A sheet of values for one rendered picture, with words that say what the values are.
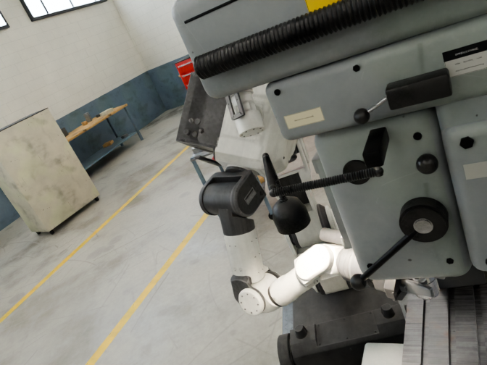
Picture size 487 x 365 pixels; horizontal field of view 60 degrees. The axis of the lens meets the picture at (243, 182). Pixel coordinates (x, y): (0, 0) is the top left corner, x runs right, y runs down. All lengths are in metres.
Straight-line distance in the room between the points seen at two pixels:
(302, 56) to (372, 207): 0.28
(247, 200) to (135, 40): 11.29
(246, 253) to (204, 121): 0.37
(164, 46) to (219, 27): 11.19
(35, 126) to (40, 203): 1.10
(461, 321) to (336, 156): 0.70
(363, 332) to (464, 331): 0.61
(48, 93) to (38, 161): 3.45
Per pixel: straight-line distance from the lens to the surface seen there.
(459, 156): 0.65
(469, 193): 0.68
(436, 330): 1.25
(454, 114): 0.64
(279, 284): 1.14
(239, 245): 1.14
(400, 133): 0.66
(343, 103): 0.63
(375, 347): 1.36
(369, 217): 0.74
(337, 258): 1.02
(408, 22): 0.58
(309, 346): 1.80
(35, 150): 6.73
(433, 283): 0.93
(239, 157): 1.12
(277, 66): 0.62
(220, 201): 1.12
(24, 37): 10.14
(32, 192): 6.66
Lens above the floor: 1.85
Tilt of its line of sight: 22 degrees down
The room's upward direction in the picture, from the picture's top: 24 degrees counter-clockwise
